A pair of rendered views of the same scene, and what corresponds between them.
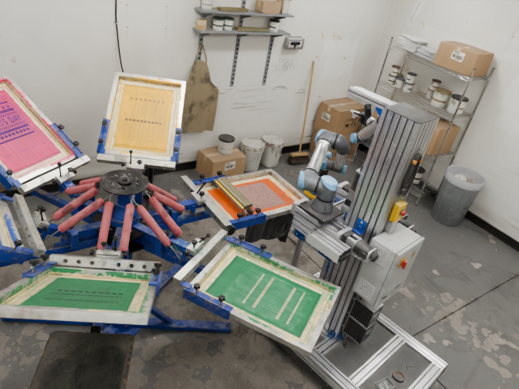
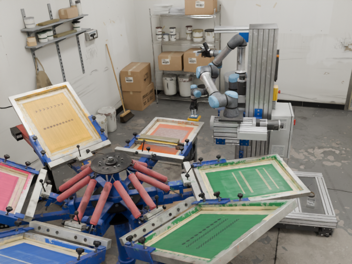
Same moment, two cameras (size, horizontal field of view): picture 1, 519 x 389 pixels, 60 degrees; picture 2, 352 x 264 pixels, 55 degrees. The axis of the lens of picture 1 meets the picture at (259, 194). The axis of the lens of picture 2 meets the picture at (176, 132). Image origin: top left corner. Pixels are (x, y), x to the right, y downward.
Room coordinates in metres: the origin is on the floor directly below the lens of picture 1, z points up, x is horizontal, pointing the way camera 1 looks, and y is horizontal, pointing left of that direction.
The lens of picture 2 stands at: (0.26, 1.37, 2.60)
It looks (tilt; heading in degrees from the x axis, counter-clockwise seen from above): 27 degrees down; 333
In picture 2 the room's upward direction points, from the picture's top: 3 degrees counter-clockwise
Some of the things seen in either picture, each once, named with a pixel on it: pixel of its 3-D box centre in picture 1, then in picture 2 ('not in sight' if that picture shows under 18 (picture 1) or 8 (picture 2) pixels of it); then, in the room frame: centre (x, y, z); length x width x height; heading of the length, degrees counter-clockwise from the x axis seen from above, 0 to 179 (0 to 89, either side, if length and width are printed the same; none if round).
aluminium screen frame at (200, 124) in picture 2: (252, 195); (166, 136); (3.04, 0.05, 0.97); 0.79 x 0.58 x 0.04; 131
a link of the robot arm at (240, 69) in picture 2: not in sight; (240, 58); (3.02, -0.88, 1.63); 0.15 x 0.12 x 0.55; 114
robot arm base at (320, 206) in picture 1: (323, 202); (231, 110); (2.59, -0.43, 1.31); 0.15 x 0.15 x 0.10
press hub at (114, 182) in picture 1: (123, 258); (122, 228); (2.34, 0.84, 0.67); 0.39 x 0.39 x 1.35
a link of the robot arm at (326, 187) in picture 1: (327, 187); (230, 98); (2.59, -0.43, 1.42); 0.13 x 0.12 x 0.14; 77
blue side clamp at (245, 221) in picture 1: (247, 221); (184, 151); (2.67, 0.05, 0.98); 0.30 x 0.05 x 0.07; 131
